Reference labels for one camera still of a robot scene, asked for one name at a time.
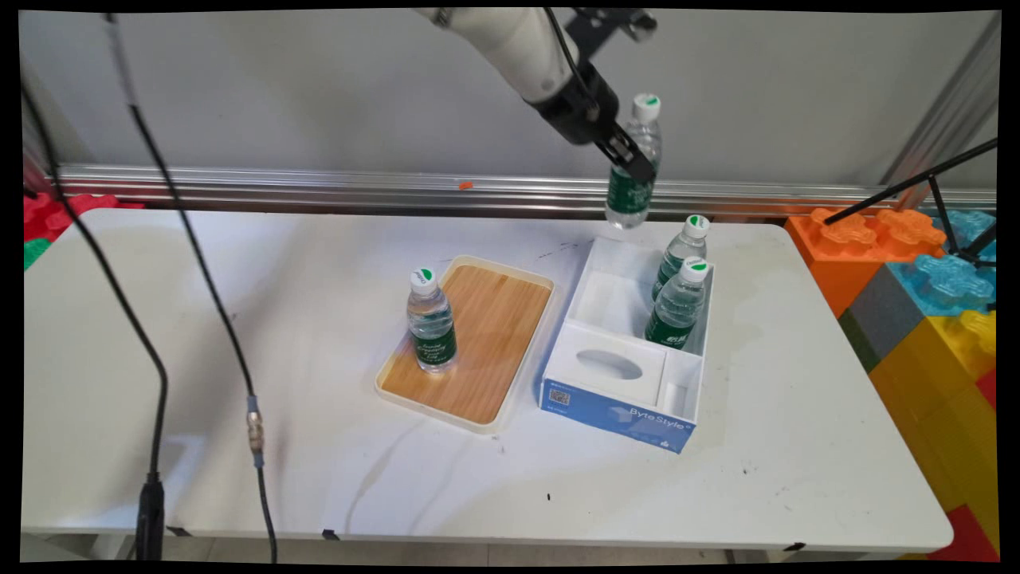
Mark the blue foam building block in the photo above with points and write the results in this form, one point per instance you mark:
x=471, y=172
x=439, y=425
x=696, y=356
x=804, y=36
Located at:
x=948, y=283

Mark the red foam puzzle mat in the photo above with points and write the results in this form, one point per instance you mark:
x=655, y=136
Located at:
x=56, y=214

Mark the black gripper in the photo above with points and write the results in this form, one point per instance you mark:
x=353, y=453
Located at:
x=578, y=108

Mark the white blue ByteDance cardboard box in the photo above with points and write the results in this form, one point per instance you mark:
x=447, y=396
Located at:
x=613, y=418

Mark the aluminium frame post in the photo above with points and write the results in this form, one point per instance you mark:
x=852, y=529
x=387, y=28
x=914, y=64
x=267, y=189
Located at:
x=948, y=104

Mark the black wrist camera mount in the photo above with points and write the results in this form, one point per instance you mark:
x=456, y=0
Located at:
x=610, y=24

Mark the grey foam building block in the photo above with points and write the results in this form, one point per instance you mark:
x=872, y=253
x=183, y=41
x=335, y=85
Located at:
x=880, y=319

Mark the aluminium rail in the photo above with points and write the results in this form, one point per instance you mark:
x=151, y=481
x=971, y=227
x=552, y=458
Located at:
x=319, y=187

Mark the cream tray with wooden base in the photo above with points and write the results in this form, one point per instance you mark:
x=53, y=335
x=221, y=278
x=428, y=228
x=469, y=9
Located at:
x=494, y=335

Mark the green foam puzzle mat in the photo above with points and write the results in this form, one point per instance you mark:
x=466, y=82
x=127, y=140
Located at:
x=33, y=253

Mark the red foam floor block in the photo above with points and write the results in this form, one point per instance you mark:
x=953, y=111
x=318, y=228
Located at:
x=968, y=538

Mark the black tripod stand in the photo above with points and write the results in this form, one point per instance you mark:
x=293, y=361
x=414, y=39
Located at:
x=940, y=199

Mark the orange foam building block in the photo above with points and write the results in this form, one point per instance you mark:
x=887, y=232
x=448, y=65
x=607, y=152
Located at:
x=837, y=255

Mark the clear water bottle green label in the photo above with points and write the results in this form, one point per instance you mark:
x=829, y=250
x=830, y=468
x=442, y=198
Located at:
x=629, y=195
x=432, y=335
x=676, y=315
x=677, y=251

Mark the colourful giant building blocks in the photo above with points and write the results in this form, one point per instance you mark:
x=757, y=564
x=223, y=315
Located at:
x=940, y=399

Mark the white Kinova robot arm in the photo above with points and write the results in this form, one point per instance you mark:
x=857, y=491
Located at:
x=510, y=44

